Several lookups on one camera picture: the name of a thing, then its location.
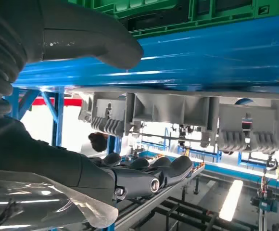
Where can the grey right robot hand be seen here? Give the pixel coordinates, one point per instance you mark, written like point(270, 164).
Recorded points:
point(45, 172)

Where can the blue metal shelf rack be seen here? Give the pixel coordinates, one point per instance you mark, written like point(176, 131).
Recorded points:
point(202, 57)

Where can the ceiling light strip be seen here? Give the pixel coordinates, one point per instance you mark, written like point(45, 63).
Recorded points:
point(231, 201)

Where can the green plastic crate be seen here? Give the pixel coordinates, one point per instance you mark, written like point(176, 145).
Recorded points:
point(202, 25)

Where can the ceiling hoist trolley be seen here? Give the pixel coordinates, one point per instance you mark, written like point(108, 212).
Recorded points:
point(265, 204)

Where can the blue metal frame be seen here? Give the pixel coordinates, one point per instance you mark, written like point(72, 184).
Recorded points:
point(197, 151)

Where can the person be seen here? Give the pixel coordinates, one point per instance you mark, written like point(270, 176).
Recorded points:
point(97, 142)

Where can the red barrier belt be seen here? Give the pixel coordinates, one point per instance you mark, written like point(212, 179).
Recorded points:
point(69, 102)

